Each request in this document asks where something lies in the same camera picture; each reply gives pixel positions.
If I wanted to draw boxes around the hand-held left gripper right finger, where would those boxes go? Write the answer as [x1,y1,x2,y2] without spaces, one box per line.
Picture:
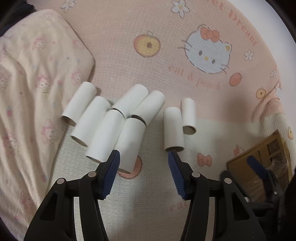
[168,150,260,241]

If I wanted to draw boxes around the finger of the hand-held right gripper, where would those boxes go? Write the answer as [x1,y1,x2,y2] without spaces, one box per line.
[247,156,275,195]

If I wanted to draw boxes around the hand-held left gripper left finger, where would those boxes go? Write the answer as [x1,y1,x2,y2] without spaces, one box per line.
[23,150,121,241]

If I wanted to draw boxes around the brown cardboard box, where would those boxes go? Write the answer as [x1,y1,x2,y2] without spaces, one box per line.
[227,130,292,202]

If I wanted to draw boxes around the pile of white cores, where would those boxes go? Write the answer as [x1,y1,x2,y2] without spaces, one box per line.
[61,82,197,174]

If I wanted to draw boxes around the pink printed quilt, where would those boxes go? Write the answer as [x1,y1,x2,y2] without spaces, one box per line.
[0,9,96,239]

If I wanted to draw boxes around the pink cartoon printed mat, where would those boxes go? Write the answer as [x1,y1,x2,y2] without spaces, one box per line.
[48,0,292,241]

